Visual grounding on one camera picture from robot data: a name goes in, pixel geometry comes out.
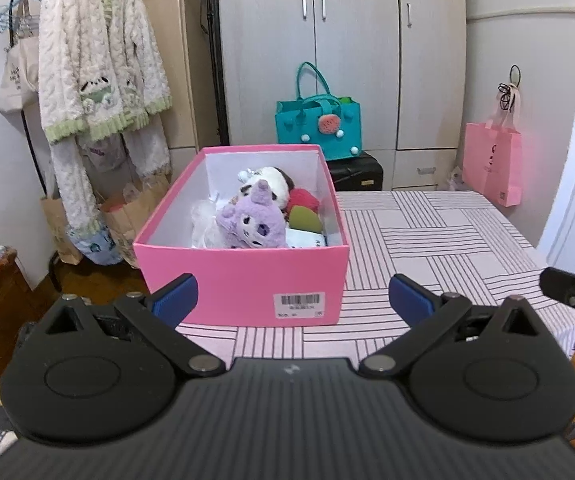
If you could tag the teal felt handbag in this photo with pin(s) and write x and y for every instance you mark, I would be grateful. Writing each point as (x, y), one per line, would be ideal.
(297, 130)

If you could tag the black case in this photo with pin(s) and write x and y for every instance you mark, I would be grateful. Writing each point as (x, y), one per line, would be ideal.
(357, 172)

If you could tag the white fleece pajamas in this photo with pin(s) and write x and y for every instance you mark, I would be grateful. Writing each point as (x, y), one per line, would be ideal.
(92, 45)

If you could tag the red plush toy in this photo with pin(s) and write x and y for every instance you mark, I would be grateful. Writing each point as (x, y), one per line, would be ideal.
(305, 197)

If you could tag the pink storage box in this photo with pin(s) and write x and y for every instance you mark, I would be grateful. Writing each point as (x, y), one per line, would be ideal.
(237, 275)

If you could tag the purple plush toy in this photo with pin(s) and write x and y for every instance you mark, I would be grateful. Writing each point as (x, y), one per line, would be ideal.
(247, 225)

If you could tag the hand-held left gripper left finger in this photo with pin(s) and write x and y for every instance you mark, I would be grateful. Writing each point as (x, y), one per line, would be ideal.
(175, 300)

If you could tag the white cat plush toy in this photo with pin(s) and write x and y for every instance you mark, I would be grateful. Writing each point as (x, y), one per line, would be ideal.
(272, 185)

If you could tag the green plush toy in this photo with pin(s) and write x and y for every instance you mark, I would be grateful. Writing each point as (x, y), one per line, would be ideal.
(305, 220)

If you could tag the blue wet wipes pack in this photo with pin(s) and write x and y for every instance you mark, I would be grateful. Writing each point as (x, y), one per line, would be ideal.
(302, 237)

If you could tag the beige canvas tote bag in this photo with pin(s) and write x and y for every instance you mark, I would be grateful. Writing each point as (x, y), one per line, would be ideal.
(17, 80)

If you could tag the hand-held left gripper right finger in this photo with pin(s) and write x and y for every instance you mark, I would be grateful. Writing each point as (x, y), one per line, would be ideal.
(410, 300)

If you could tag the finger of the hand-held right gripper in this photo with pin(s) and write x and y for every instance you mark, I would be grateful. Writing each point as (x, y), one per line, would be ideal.
(567, 285)

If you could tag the brown paper bag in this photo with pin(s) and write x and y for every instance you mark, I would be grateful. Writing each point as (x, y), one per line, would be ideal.
(132, 220)
(57, 230)

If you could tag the grey wardrobe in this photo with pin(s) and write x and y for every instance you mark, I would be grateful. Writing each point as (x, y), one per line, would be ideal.
(357, 35)

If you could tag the pink paper bag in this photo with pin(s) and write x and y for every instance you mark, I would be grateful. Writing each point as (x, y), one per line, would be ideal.
(492, 160)

